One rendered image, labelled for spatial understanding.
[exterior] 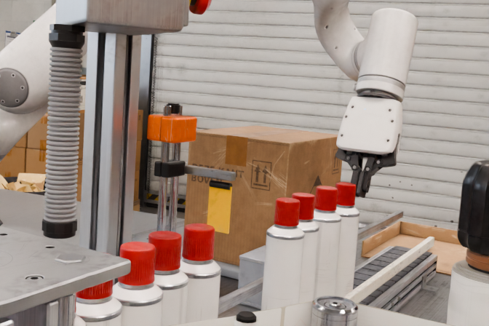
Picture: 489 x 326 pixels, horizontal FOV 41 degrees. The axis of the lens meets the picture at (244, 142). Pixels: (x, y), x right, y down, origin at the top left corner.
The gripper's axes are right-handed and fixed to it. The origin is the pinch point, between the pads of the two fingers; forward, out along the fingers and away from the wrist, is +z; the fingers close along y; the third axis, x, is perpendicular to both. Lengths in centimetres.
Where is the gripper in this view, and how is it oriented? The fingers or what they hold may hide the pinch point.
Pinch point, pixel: (359, 184)
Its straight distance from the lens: 113.8
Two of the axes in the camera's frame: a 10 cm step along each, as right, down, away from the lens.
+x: 4.5, 2.9, 8.4
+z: -2.4, 9.5, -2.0
